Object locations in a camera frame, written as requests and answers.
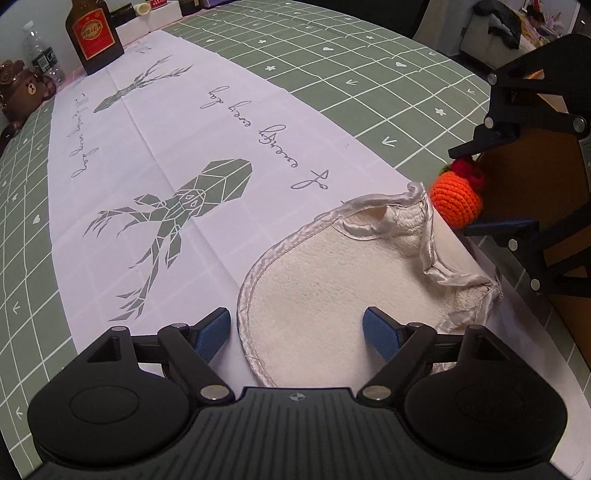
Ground clear plastic water bottle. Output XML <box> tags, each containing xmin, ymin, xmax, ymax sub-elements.
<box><xmin>22</xmin><ymin>25</ymin><xmax>66</xmax><ymax>88</ymax></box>

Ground orange crochet fruit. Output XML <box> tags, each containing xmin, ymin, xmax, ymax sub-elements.
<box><xmin>429</xmin><ymin>156</ymin><xmax>486</xmax><ymax>230</ymax></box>

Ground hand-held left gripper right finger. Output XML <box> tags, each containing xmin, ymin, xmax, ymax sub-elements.
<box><xmin>362</xmin><ymin>307</ymin><xmax>511</xmax><ymax>403</ymax></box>

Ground grey sofa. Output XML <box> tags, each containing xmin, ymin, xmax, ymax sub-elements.
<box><xmin>413</xmin><ymin>0</ymin><xmax>580</xmax><ymax>58</ymax></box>

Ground orange storage box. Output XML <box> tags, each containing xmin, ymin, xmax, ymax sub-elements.
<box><xmin>471</xmin><ymin>69</ymin><xmax>591</xmax><ymax>370</ymax></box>

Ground white box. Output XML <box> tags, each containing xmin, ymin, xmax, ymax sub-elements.
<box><xmin>115</xmin><ymin>0</ymin><xmax>182</xmax><ymax>34</ymax></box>

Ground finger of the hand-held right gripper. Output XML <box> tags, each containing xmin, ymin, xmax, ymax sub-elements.
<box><xmin>463</xmin><ymin>198</ymin><xmax>591</xmax><ymax>297</ymax></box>
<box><xmin>448</xmin><ymin>34</ymin><xmax>591</xmax><ymax>161</ymax></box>

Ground brown plush bear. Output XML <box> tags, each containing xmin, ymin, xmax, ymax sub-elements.
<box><xmin>0</xmin><ymin>59</ymin><xmax>57</xmax><ymax>141</ymax></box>

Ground brown liquor bottle red label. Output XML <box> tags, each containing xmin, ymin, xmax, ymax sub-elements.
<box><xmin>65</xmin><ymin>0</ymin><xmax>126</xmax><ymax>76</ymax></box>

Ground white deer print table runner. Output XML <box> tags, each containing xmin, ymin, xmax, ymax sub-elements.
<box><xmin>45</xmin><ymin>21</ymin><xmax>591</xmax><ymax>480</ymax></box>

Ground cream cloth with satin trim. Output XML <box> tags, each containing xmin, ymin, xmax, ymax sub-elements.
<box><xmin>236</xmin><ymin>180</ymin><xmax>505</xmax><ymax>389</ymax></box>

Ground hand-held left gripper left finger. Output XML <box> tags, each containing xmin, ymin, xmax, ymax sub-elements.
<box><xmin>81</xmin><ymin>308</ymin><xmax>236</xmax><ymax>407</ymax></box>

